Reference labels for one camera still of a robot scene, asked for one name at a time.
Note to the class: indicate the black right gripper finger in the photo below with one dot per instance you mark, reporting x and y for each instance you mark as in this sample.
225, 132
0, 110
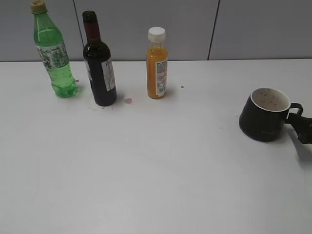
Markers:
302, 126

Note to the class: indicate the black mug white interior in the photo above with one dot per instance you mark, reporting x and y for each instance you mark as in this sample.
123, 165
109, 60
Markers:
265, 113

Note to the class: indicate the dark red wine bottle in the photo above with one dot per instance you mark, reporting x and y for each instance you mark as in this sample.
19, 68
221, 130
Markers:
98, 62

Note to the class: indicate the orange juice bottle white cap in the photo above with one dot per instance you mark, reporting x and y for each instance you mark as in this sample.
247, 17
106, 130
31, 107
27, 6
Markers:
157, 63

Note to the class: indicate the green plastic soda bottle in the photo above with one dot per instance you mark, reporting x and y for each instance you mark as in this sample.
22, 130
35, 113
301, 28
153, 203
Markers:
50, 45

